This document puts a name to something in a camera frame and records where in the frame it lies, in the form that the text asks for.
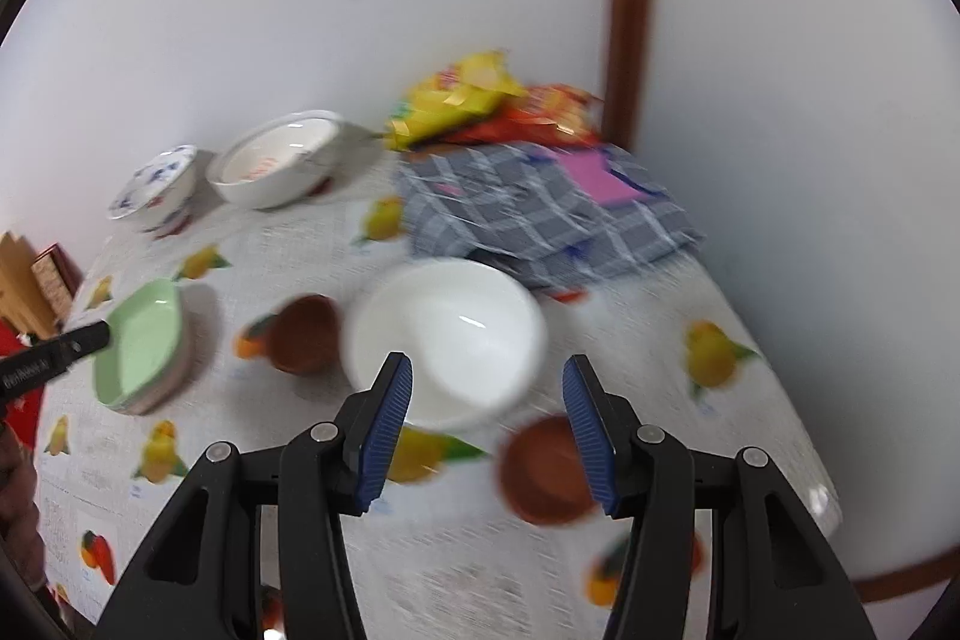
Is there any cardboard box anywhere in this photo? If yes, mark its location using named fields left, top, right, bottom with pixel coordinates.
left=0, top=232, right=57, bottom=338

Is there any large white bowl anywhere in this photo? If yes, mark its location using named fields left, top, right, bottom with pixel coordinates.
left=206, top=110, right=345, bottom=209

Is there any yellow chips bag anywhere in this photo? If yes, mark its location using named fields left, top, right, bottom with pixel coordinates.
left=384, top=50, right=526, bottom=151

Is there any plain white bowl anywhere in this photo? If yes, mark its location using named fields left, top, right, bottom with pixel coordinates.
left=340, top=259, right=548, bottom=432

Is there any red chips bag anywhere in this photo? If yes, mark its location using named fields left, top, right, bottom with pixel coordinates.
left=441, top=83, right=601, bottom=148

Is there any grey checked cloth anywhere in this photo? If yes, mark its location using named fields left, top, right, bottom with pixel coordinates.
left=397, top=143, right=700, bottom=292

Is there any green square plate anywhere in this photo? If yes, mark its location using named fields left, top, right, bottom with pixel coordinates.
left=93, top=278, right=189, bottom=414

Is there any brown clay bowl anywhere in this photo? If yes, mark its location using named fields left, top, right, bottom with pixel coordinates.
left=498, top=414, right=597, bottom=526
left=265, top=294, right=340, bottom=377

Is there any blue patterned white bowl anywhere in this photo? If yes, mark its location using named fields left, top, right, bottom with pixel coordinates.
left=107, top=145, right=197, bottom=239

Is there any patterned brown box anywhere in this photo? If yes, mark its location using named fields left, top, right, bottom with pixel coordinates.
left=31, top=244, right=80, bottom=323

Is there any white bowl with orange print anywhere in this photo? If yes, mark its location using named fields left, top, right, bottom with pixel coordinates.
left=220, top=117, right=338, bottom=184

